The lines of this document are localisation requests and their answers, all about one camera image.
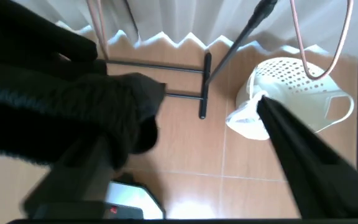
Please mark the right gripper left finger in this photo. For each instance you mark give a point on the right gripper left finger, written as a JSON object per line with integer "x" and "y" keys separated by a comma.
{"x": 73, "y": 186}

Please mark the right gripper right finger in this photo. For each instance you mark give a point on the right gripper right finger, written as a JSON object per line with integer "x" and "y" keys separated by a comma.
{"x": 315, "y": 174}

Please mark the black shorts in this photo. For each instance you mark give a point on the black shorts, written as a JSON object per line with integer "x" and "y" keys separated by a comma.
{"x": 42, "y": 93}

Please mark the pink clothes hanger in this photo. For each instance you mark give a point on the pink clothes hanger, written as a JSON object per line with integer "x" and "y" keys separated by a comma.
{"x": 102, "y": 34}
{"x": 296, "y": 31}

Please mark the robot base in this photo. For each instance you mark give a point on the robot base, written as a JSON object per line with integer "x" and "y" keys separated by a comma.
{"x": 132, "y": 199}

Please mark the white laundry basket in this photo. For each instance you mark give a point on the white laundry basket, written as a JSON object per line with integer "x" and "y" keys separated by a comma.
{"x": 300, "y": 90}

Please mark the black clothes rack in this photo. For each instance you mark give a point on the black clothes rack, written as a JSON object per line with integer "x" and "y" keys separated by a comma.
{"x": 204, "y": 93}

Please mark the white garment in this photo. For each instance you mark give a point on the white garment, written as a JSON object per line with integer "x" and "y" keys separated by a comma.
{"x": 244, "y": 121}

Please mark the beige curtain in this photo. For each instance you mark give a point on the beige curtain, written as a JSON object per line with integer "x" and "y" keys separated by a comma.
{"x": 182, "y": 15}

